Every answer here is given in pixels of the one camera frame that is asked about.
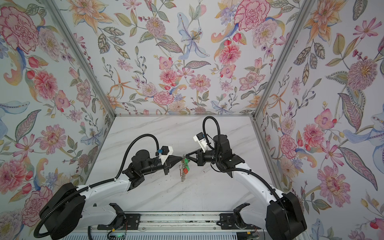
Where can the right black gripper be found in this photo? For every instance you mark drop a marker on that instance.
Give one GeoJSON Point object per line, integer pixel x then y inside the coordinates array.
{"type": "Point", "coordinates": [200, 157]}

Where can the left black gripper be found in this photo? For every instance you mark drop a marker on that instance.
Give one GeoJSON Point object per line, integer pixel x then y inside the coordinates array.
{"type": "Point", "coordinates": [165, 165]}

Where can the round metal key organizer disc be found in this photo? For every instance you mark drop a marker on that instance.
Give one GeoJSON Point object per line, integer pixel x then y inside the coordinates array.
{"type": "Point", "coordinates": [181, 167]}

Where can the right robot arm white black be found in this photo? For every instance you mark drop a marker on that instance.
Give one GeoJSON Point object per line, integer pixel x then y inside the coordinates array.
{"type": "Point", "coordinates": [268, 198]}

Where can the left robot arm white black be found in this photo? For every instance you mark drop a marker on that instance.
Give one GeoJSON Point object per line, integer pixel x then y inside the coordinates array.
{"type": "Point", "coordinates": [77, 207]}

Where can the green key tag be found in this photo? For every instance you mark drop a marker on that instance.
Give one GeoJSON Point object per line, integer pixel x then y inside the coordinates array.
{"type": "Point", "coordinates": [186, 162]}

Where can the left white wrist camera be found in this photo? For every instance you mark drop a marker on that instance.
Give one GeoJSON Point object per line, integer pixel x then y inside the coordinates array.
{"type": "Point", "coordinates": [164, 153]}

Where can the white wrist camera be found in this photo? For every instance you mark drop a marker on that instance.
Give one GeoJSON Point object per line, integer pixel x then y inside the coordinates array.
{"type": "Point", "coordinates": [164, 153]}
{"type": "Point", "coordinates": [201, 140]}

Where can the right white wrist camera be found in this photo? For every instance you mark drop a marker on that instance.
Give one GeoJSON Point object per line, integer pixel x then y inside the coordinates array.
{"type": "Point", "coordinates": [201, 140]}

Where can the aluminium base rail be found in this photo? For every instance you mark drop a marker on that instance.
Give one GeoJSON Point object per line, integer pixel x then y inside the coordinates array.
{"type": "Point", "coordinates": [177, 222]}

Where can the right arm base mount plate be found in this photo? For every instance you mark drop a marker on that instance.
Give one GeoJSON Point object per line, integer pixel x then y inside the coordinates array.
{"type": "Point", "coordinates": [234, 221]}

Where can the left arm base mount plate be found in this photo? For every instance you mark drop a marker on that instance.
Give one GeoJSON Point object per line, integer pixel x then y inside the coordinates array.
{"type": "Point", "coordinates": [126, 222]}

